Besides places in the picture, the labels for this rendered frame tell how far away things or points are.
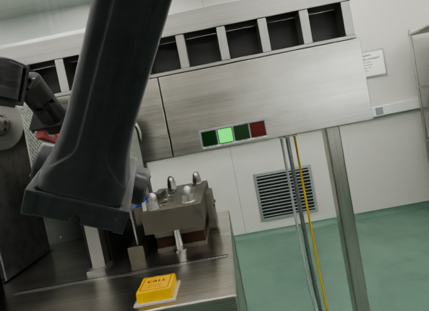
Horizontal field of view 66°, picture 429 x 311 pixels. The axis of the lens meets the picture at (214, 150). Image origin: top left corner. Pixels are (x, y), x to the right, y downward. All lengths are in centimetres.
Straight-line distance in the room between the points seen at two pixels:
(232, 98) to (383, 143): 288
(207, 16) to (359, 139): 282
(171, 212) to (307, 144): 289
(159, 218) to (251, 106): 55
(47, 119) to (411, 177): 375
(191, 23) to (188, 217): 72
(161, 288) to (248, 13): 97
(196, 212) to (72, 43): 81
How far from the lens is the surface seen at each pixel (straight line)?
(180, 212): 88
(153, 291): 71
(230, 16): 129
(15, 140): 106
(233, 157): 356
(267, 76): 124
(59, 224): 141
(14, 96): 72
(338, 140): 146
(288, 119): 124
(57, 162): 26
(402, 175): 406
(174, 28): 129
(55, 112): 81
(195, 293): 71
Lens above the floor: 120
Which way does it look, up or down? 3 degrees down
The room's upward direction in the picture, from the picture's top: 11 degrees counter-clockwise
